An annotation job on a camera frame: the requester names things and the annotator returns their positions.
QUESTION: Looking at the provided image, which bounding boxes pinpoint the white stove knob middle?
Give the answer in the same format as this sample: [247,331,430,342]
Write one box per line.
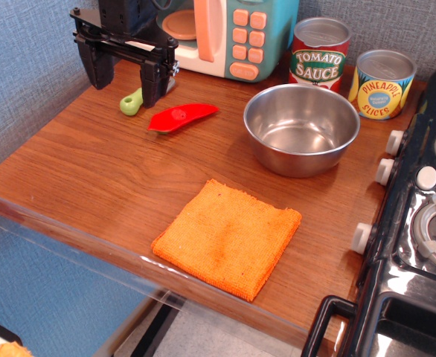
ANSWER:
[375,158,394,186]

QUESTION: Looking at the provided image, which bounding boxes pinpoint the black oven door handle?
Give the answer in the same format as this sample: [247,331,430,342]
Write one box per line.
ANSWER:
[301,295,357,357]

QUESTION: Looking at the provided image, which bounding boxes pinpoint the green handled toy spatula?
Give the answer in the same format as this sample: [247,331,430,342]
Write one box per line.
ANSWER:
[119,87,144,116]

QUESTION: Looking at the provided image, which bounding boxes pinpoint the white stove knob front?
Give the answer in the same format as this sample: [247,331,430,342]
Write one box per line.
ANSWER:
[350,222,373,255]

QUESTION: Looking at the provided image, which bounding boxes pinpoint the white stove knob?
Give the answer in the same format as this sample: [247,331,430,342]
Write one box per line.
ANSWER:
[385,130,405,156]
[375,158,394,186]
[350,222,373,255]

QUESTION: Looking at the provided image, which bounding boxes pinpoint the stainless steel bowl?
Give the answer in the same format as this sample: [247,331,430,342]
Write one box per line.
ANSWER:
[243,83,360,178]

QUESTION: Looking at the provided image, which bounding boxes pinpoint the orange fuzzy object bottom left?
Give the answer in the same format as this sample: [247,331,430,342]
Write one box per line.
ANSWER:
[0,341,33,357]

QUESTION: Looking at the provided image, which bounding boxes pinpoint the tomato sauce can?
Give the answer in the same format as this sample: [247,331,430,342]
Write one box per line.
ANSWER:
[289,17,351,92]

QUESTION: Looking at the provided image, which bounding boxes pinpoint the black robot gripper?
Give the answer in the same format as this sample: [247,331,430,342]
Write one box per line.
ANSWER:
[70,1,179,108]

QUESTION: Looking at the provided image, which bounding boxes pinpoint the white round stove button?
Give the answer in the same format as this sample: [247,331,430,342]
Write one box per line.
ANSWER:
[416,166,436,190]

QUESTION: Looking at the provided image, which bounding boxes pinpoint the orange towel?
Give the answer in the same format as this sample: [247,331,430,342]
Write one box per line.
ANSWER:
[151,179,302,302]

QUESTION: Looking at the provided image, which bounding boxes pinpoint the red plastic toy pepper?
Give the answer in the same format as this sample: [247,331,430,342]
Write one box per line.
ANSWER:
[147,103,219,134]

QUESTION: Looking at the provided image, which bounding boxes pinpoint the black toy stove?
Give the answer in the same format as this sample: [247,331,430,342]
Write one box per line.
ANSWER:
[301,63,436,357]

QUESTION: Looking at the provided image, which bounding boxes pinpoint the white stove knob rear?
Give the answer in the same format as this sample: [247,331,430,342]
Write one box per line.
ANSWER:
[385,130,405,156]

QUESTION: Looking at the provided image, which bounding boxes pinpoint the toy microwave teal and peach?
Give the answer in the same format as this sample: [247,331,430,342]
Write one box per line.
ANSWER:
[157,1,299,83]

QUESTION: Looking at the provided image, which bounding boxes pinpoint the pineapple slices can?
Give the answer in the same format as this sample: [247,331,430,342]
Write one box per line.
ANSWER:
[348,49,417,120]

